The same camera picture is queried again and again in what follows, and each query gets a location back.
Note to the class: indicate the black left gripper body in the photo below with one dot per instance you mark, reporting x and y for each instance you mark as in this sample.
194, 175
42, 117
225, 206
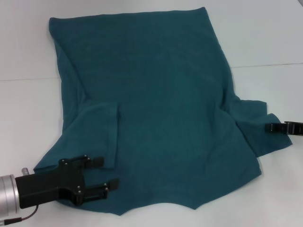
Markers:
47, 184

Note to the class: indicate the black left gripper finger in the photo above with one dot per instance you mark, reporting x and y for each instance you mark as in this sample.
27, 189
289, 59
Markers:
111, 185
97, 161

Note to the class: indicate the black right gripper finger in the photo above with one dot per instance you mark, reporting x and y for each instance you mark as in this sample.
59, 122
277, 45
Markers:
277, 128

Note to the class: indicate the teal blue shirt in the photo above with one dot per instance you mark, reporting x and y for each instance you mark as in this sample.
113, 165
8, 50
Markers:
161, 94

